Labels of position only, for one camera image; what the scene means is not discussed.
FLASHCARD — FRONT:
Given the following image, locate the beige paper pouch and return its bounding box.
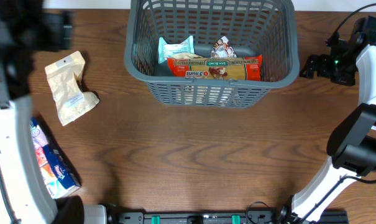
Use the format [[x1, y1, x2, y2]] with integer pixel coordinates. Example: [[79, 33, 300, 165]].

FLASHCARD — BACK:
[[45, 51, 99, 126]]

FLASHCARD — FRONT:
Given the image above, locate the grey plastic basket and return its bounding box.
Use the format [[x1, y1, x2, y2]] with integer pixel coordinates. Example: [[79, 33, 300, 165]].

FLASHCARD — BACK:
[[124, 0, 300, 108]]

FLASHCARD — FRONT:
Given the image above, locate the teal snack packet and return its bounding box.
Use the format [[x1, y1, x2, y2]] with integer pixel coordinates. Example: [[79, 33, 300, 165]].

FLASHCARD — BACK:
[[158, 35, 195, 64]]

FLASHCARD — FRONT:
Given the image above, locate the red spaghetti packet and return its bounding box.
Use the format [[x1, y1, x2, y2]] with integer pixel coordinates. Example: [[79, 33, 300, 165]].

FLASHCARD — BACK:
[[167, 55, 263, 81]]

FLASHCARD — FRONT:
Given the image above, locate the colourful tissue multipack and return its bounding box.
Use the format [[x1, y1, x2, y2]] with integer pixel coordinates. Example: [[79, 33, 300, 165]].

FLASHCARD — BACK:
[[30, 117, 81, 199]]

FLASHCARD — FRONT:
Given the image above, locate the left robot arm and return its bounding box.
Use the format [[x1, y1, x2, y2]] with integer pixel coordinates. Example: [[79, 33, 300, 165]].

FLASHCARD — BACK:
[[0, 0, 108, 224]]

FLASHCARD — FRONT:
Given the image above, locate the right black cable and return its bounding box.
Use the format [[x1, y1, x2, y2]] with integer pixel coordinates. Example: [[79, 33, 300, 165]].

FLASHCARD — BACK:
[[332, 2, 376, 35]]

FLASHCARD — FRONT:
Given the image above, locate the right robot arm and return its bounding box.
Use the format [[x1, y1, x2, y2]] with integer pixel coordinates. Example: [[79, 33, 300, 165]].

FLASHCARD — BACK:
[[273, 16, 376, 223]]

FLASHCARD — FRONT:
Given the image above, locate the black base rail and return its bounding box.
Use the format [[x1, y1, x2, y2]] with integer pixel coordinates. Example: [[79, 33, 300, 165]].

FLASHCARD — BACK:
[[106, 208, 349, 224]]

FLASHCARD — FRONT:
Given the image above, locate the brown white snack bag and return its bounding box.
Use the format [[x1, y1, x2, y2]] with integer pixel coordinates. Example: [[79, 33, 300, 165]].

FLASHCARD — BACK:
[[211, 36, 237, 58]]

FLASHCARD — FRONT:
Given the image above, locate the brown Panners snack bag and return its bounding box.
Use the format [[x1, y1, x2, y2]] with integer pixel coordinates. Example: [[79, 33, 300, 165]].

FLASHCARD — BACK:
[[171, 52, 201, 60]]

